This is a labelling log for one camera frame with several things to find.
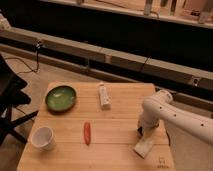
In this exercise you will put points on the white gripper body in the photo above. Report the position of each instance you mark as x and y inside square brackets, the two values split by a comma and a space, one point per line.
[146, 124]

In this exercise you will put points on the white paper cup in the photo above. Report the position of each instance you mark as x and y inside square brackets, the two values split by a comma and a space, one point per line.
[43, 138]

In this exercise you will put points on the green bowl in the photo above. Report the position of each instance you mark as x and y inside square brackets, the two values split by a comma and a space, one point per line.
[60, 98]

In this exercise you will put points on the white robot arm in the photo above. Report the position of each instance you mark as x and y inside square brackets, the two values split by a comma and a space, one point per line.
[158, 107]

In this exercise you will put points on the red chili pepper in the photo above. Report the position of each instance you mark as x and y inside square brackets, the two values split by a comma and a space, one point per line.
[87, 133]

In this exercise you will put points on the black eraser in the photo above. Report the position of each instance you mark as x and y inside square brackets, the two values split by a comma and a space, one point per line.
[140, 131]

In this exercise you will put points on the white sponge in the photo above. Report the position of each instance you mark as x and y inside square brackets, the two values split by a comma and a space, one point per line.
[143, 147]

